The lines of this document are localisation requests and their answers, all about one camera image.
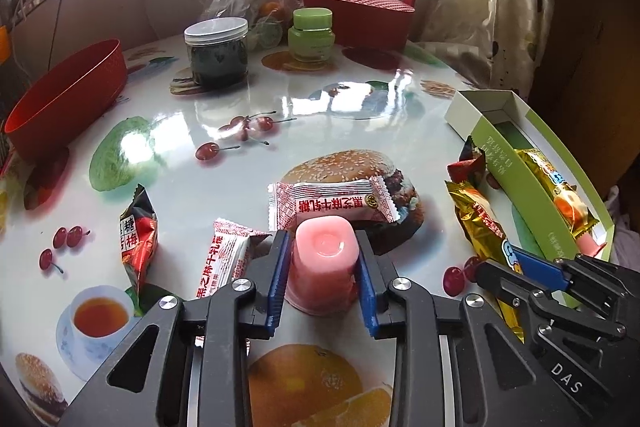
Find gold bar packet blue print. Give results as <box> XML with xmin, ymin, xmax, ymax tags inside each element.
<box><xmin>516</xmin><ymin>148</ymin><xmax>601</xmax><ymax>239</ymax></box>
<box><xmin>445</xmin><ymin>179</ymin><xmax>526</xmax><ymax>344</ymax></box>

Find food print tablecloth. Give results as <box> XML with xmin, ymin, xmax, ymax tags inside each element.
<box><xmin>0</xmin><ymin>32</ymin><xmax>616</xmax><ymax>427</ymax></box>

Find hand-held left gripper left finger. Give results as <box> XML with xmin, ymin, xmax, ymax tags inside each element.
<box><xmin>59</xmin><ymin>229</ymin><xmax>292</xmax><ymax>427</ymax></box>

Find red oval bowl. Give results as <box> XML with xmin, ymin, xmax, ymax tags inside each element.
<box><xmin>4</xmin><ymin>38</ymin><xmax>128</xmax><ymax>164</ymax></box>

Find grey cloth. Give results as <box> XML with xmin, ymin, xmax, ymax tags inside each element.
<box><xmin>605</xmin><ymin>184</ymin><xmax>640</xmax><ymax>253</ymax></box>

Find cream patterned curtain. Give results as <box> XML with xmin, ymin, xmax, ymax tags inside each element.
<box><xmin>420</xmin><ymin>0</ymin><xmax>558</xmax><ymax>102</ymax></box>

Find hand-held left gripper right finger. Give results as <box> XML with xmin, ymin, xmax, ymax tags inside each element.
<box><xmin>353</xmin><ymin>231</ymin><xmax>585</xmax><ymax>427</ymax></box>

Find green jar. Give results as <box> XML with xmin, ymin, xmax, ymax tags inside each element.
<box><xmin>287</xmin><ymin>8</ymin><xmax>336</xmax><ymax>62</ymax></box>

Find red black candy packet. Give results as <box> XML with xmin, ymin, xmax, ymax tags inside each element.
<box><xmin>119</xmin><ymin>184</ymin><xmax>160</xmax><ymax>295</ymax></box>

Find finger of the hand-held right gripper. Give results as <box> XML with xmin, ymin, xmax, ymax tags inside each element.
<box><xmin>510</xmin><ymin>247</ymin><xmax>626</xmax><ymax>303</ymax></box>
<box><xmin>475</xmin><ymin>259</ymin><xmax>533</xmax><ymax>308</ymax></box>

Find red white nougat packet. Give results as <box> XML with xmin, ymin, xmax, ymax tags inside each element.
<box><xmin>195</xmin><ymin>218</ymin><xmax>273</xmax><ymax>348</ymax></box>
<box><xmin>267</xmin><ymin>177</ymin><xmax>401</xmax><ymax>233</ymax></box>

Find small dark red packet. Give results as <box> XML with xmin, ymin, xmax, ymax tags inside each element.
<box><xmin>446</xmin><ymin>136</ymin><xmax>488</xmax><ymax>188</ymax></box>

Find pink jelly cup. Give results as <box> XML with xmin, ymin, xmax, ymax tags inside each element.
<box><xmin>285</xmin><ymin>215</ymin><xmax>362</xmax><ymax>317</ymax></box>
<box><xmin>575</xmin><ymin>234</ymin><xmax>608</xmax><ymax>260</ymax></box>

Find green white cardboard box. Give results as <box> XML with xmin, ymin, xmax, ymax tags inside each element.
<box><xmin>445</xmin><ymin>89</ymin><xmax>617</xmax><ymax>264</ymax></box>

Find brown wooden cabinet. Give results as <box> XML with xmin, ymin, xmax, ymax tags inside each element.
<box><xmin>525</xmin><ymin>0</ymin><xmax>640</xmax><ymax>192</ymax></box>

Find clear jar dark contents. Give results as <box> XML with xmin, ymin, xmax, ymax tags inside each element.
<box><xmin>183</xmin><ymin>18</ymin><xmax>250</xmax><ymax>88</ymax></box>

